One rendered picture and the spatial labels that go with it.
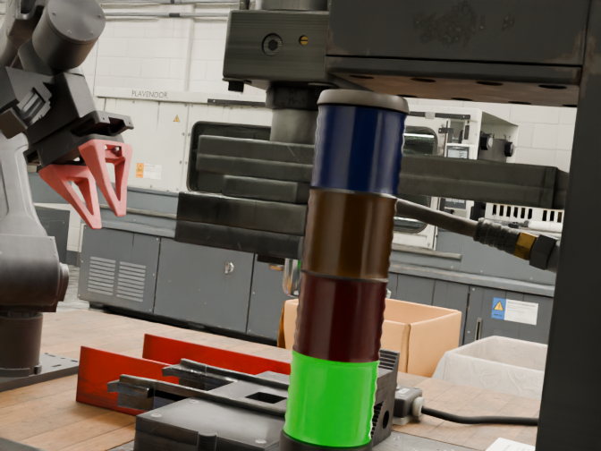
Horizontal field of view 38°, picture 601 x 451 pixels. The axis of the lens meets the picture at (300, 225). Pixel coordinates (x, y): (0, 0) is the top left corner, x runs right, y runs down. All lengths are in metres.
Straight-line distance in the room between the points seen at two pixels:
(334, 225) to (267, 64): 0.29
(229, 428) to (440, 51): 0.29
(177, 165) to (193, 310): 1.03
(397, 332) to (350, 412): 2.57
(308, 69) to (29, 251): 0.48
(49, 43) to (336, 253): 0.59
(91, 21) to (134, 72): 8.25
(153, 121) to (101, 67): 3.06
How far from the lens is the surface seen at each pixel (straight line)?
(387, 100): 0.36
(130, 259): 6.49
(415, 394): 1.03
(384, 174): 0.36
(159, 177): 6.37
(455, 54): 0.56
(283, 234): 0.58
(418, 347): 3.01
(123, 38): 9.30
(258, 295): 5.88
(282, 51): 0.63
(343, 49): 0.58
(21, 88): 0.87
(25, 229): 1.03
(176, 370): 0.77
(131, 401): 0.71
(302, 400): 0.37
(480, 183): 0.57
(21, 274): 0.98
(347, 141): 0.36
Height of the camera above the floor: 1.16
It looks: 3 degrees down
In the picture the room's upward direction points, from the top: 6 degrees clockwise
